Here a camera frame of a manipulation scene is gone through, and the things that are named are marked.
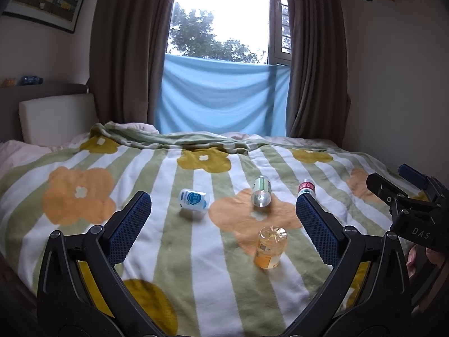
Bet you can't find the white cup with blue label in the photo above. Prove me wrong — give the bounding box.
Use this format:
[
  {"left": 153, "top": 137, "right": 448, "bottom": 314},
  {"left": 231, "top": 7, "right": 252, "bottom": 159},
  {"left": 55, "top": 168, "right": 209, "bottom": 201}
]
[{"left": 178, "top": 188, "right": 210, "bottom": 220}]

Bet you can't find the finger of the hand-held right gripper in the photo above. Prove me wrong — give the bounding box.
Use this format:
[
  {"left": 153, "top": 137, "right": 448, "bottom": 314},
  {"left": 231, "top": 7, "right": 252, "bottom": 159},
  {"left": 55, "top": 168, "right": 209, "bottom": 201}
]
[
  {"left": 398, "top": 163, "right": 449, "bottom": 199},
  {"left": 366, "top": 172, "right": 441, "bottom": 218}
]

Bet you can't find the yellow plastic bottle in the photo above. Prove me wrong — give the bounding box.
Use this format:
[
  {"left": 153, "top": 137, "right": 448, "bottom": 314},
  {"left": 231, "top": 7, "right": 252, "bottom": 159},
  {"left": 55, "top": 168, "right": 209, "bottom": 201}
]
[{"left": 253, "top": 226, "right": 289, "bottom": 269}]

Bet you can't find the open window frame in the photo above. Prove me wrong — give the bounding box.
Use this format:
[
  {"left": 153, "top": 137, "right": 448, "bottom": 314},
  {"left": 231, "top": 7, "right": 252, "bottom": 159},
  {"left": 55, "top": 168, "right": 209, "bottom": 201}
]
[{"left": 267, "top": 0, "right": 294, "bottom": 67}]

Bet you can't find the white headboard cushion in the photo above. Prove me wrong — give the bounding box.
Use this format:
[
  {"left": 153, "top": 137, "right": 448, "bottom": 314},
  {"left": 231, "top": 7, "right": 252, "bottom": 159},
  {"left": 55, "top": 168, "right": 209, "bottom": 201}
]
[{"left": 19, "top": 93, "right": 99, "bottom": 147}]

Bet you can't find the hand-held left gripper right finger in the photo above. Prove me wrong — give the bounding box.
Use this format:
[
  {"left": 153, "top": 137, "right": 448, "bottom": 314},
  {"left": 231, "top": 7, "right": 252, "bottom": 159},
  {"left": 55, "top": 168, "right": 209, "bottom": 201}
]
[{"left": 295, "top": 194, "right": 414, "bottom": 324}]

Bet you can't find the striped floral blanket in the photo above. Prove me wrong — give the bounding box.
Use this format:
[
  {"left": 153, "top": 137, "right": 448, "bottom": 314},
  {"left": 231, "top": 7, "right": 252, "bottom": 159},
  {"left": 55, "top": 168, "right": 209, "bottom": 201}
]
[{"left": 0, "top": 122, "right": 434, "bottom": 337}]

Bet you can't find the person's right hand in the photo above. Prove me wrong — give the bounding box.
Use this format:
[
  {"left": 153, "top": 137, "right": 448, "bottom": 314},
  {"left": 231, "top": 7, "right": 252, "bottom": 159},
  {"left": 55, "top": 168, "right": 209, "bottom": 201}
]
[{"left": 406, "top": 244, "right": 443, "bottom": 309}]

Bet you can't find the clear bottle with green label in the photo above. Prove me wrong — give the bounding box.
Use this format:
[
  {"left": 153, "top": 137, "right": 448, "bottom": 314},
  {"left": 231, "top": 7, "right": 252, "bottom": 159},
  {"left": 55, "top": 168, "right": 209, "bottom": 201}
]
[{"left": 251, "top": 176, "right": 272, "bottom": 208}]

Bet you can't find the bottle with red label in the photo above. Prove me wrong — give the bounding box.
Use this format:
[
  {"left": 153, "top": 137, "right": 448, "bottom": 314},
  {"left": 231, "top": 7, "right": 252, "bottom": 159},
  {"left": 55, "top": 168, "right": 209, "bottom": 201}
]
[{"left": 297, "top": 179, "right": 316, "bottom": 198}]

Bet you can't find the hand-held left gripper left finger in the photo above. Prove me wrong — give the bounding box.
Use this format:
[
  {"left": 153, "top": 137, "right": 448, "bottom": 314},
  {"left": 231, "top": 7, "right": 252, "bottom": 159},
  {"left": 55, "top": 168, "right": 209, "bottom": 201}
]
[{"left": 37, "top": 191, "right": 155, "bottom": 324}]

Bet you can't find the light blue hanging cloth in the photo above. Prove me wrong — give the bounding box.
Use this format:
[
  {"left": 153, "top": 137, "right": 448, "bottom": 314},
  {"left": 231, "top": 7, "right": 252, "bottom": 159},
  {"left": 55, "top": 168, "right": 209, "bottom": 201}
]
[{"left": 154, "top": 54, "right": 292, "bottom": 138}]

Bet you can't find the grey bed headboard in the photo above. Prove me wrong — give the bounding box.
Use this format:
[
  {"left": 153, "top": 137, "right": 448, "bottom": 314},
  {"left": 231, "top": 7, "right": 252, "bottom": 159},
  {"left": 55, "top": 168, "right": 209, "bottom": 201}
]
[{"left": 0, "top": 83, "right": 92, "bottom": 143}]

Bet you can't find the brown curtain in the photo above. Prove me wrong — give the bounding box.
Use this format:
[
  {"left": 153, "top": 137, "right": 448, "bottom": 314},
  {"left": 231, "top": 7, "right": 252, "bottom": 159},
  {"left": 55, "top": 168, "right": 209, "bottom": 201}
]
[
  {"left": 285, "top": 0, "right": 352, "bottom": 149},
  {"left": 89, "top": 0, "right": 182, "bottom": 135}
]

